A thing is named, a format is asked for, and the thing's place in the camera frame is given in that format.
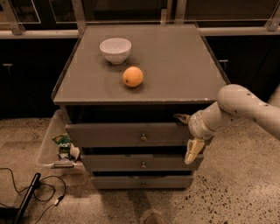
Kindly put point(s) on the grey top drawer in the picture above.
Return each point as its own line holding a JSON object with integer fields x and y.
{"x": 128, "y": 134}

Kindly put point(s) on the grey middle drawer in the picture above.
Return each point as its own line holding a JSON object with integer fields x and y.
{"x": 140, "y": 162}

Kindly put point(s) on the grey bottom drawer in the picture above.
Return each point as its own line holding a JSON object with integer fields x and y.
{"x": 143, "y": 182}

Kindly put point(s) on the black bar stand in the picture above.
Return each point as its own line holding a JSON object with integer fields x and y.
{"x": 15, "y": 214}

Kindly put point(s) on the grey drawer cabinet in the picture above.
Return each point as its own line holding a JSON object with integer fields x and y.
{"x": 180, "y": 76}

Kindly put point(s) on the clear plastic bin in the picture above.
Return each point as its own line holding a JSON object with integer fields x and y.
{"x": 48, "y": 153}

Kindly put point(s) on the orange fruit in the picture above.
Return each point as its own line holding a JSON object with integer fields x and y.
{"x": 133, "y": 77}

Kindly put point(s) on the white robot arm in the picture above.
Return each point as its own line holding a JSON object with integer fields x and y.
{"x": 234, "y": 103}

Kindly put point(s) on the green snack bag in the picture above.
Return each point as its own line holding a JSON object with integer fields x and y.
{"x": 63, "y": 142}

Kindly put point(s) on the metal railing frame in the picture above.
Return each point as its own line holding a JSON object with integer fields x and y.
{"x": 68, "y": 19}

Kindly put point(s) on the white packet in bin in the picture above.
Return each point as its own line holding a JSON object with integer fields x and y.
{"x": 75, "y": 152}

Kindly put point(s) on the white ceramic bowl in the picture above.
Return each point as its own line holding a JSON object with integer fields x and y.
{"x": 115, "y": 50}

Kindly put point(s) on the grey drawer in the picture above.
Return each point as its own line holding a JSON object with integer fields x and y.
{"x": 140, "y": 162}
{"x": 128, "y": 134}
{"x": 143, "y": 182}

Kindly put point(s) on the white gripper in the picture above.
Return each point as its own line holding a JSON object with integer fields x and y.
{"x": 197, "y": 126}

